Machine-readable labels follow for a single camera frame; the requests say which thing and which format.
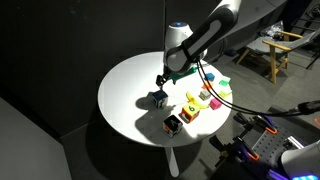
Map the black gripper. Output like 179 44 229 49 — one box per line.
156 75 170 88

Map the magenta cube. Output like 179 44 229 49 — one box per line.
209 98 222 110

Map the green cube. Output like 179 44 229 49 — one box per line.
219 76 231 86

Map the blue cube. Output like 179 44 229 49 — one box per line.
204 73 215 82

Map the right blue orange clamp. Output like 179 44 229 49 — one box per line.
209 135 260 167

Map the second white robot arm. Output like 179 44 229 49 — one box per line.
281 140 320 180

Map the black cable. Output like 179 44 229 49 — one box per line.
195 59 320 118

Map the orange cube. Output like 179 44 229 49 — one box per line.
202 81 213 89

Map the lime yellow cube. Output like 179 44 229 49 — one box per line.
219 90 232 98

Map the left blue orange clamp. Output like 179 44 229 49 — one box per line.
234 112 278 134

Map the grey cube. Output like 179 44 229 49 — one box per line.
199 90 211 101

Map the blue orange clamp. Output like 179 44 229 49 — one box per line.
209 135 260 167
234 112 278 134

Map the white round table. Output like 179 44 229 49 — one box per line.
98 52 231 177

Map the black pegboard plate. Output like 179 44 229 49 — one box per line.
233 106 320 180

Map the wooden chair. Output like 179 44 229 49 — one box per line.
237 29 320 84

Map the dark soft block letter A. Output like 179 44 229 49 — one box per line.
163 115 183 137

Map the blue soft block number four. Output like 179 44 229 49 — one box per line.
152 90 168 108

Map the yellow banana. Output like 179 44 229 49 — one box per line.
186 92 208 109

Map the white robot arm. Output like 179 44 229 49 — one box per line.
156 0 287 87

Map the orange soft block number nine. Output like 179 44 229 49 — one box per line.
180 103 200 123

